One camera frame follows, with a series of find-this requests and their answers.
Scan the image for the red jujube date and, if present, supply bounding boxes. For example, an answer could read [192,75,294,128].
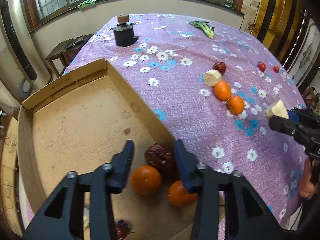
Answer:
[144,143,176,174]
[213,62,226,75]

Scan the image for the stained glass door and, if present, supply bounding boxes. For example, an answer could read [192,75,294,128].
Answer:
[287,18,319,87]

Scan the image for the cardboard tray box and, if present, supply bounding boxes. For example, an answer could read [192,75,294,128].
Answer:
[18,59,196,239]

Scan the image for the green bottle on sill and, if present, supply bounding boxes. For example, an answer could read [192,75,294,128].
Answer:
[228,0,234,8]

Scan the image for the pale yellow root chunk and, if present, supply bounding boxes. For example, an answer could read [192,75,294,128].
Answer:
[204,69,222,87]

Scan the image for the purple floral tablecloth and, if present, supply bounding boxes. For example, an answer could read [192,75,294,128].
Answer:
[67,14,306,224]

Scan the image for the dark wooden stool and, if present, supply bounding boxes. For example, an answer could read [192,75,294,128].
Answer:
[45,34,94,77]

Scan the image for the white cylindrical root piece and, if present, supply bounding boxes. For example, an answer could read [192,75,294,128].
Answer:
[264,99,289,119]

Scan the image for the green cloth on sill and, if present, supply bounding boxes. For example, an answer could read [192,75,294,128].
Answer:
[78,0,96,10]

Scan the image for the small red tomato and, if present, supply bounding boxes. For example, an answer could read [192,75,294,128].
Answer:
[273,66,280,73]

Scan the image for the large red tomato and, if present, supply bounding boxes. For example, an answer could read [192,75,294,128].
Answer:
[257,61,266,72]

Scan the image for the tall standing air conditioner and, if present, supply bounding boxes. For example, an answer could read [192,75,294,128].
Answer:
[1,0,52,90]

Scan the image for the orange tangerine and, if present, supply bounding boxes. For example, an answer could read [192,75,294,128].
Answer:
[130,165,162,196]
[227,95,245,115]
[214,80,232,101]
[168,180,197,207]

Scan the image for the person's hand holding gripper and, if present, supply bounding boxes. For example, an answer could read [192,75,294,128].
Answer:
[298,157,315,198]

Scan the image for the black remote control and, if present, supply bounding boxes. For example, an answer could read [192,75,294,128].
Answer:
[65,37,84,50]

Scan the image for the green leafy vegetable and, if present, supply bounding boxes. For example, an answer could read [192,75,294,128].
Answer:
[189,20,215,39]

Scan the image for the black jar with cork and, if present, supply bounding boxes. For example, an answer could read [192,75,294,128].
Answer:
[110,14,139,47]

